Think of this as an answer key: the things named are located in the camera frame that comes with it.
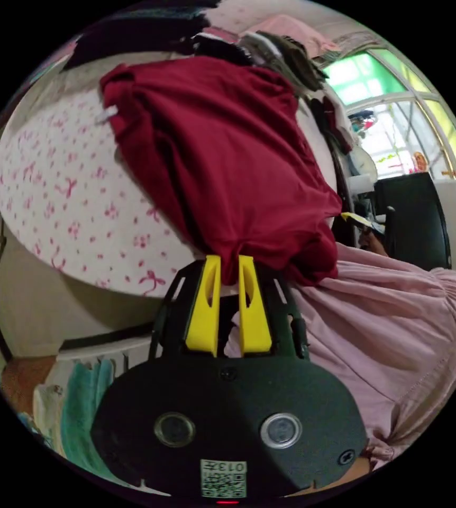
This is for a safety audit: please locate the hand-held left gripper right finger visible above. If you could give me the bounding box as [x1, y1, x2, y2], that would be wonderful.
[238, 255, 273, 357]

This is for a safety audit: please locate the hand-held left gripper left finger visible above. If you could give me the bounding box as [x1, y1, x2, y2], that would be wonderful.
[185, 255, 222, 357]

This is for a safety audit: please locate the maroon t-shirt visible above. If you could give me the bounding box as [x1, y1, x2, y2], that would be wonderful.
[99, 55, 344, 288]

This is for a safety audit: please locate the person's left hand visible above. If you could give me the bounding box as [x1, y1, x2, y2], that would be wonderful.
[291, 445, 373, 497]

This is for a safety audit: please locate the person's body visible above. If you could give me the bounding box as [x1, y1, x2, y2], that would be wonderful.
[224, 220, 456, 471]

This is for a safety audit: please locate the window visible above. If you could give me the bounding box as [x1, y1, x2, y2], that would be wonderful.
[322, 48, 456, 184]

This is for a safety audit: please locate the pile of clothes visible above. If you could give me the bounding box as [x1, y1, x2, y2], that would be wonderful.
[64, 7, 357, 156]

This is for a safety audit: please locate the bed with pink-printed white sheet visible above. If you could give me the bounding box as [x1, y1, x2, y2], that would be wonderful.
[0, 59, 344, 299]

